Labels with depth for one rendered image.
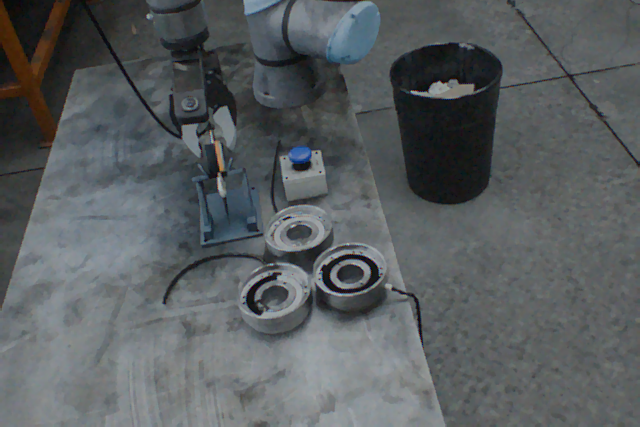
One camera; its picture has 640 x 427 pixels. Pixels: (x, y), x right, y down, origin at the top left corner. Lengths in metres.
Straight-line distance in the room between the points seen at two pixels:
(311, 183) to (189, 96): 0.28
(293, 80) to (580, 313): 1.07
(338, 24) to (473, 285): 1.08
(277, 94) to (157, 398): 0.69
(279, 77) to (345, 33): 0.21
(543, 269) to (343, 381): 1.33
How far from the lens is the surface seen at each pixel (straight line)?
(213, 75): 1.11
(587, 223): 2.39
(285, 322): 1.01
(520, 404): 1.93
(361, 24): 1.33
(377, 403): 0.95
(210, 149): 1.17
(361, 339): 1.01
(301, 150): 1.22
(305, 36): 1.36
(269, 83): 1.48
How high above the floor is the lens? 1.58
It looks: 38 degrees down
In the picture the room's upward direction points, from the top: 10 degrees counter-clockwise
